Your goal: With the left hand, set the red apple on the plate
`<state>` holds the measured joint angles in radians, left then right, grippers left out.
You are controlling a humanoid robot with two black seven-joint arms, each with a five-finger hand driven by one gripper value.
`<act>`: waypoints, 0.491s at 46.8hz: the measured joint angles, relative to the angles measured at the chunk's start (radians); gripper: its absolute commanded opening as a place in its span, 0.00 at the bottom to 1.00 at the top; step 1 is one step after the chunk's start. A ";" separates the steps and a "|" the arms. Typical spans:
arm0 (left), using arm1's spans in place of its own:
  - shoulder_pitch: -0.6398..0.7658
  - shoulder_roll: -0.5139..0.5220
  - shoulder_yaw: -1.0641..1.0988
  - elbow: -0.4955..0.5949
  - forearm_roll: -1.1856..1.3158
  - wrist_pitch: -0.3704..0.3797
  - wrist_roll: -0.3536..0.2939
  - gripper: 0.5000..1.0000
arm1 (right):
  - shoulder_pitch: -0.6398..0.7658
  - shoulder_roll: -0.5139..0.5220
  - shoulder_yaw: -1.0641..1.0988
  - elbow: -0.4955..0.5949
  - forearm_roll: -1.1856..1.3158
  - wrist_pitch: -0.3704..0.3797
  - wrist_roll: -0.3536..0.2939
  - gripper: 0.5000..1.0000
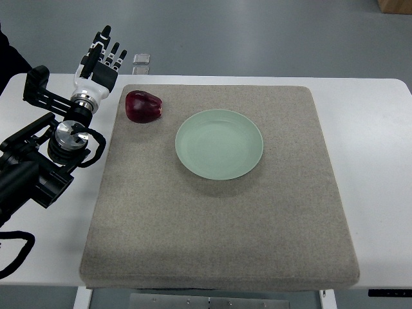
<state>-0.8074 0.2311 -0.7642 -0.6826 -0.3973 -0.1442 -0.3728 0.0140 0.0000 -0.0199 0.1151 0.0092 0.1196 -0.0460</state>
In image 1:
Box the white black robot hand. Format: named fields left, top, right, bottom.
left=70, top=25, right=127, bottom=106

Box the dark red apple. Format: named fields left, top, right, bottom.
left=125, top=90, right=163, bottom=124

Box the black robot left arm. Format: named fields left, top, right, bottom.
left=1, top=25, right=127, bottom=224

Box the pale green plate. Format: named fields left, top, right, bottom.
left=174, top=109, right=264, bottom=181

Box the upper clear floor tile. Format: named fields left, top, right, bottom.
left=133, top=53, right=151, bottom=64

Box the dark clothed person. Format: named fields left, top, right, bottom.
left=0, top=31, right=32, bottom=93

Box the beige felt mat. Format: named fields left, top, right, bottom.
left=79, top=85, right=360, bottom=292

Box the cardboard box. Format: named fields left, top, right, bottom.
left=377, top=0, right=412, bottom=15

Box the black table control panel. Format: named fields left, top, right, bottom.
left=368, top=289, right=412, bottom=298

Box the black braided cable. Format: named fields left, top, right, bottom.
left=0, top=230, right=36, bottom=279

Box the grey metal base plate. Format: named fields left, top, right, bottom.
left=129, top=294, right=290, bottom=309

